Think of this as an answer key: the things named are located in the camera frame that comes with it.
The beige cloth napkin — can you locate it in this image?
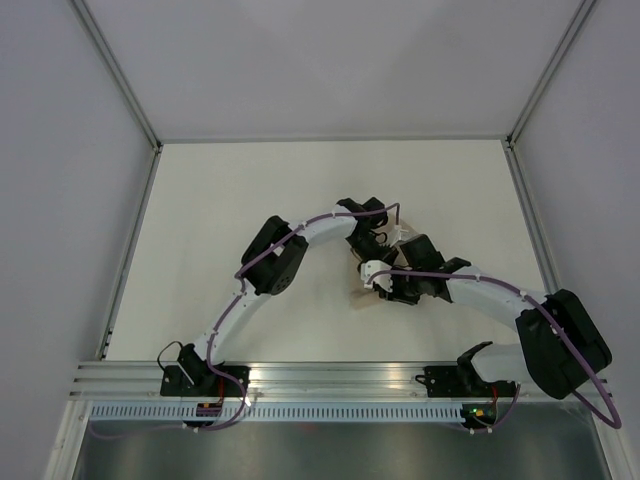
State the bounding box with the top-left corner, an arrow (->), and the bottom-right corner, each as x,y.
348,221 -> 417,310

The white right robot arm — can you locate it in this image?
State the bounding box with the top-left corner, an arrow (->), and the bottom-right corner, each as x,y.
364,235 -> 613,399

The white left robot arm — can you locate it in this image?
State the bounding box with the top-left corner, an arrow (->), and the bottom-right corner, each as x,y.
160,197 -> 400,397

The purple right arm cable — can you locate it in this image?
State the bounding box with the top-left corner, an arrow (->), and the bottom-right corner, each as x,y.
368,268 -> 625,436

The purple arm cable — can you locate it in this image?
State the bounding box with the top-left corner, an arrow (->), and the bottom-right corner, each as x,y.
368,268 -> 625,436
88,202 -> 404,440

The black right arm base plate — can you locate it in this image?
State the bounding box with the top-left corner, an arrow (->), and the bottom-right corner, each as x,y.
414,365 -> 516,399

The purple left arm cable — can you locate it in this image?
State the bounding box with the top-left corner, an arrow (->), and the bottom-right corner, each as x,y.
88,202 -> 404,440

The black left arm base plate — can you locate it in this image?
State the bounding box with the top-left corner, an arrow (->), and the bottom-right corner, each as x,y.
160,365 -> 250,398

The aluminium mounting rail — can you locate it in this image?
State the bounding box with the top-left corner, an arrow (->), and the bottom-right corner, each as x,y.
69,360 -> 615,401

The white slotted cable duct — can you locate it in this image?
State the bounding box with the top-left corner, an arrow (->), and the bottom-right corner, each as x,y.
89,401 -> 463,423

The right aluminium frame post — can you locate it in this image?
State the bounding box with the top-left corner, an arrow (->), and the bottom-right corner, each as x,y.
505,0 -> 600,145

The aluminium frame post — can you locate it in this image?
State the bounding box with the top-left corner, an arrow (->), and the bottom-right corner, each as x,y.
68,0 -> 162,152
505,0 -> 600,145

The left aluminium frame post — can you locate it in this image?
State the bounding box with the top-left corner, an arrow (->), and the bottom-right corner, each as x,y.
68,0 -> 162,152

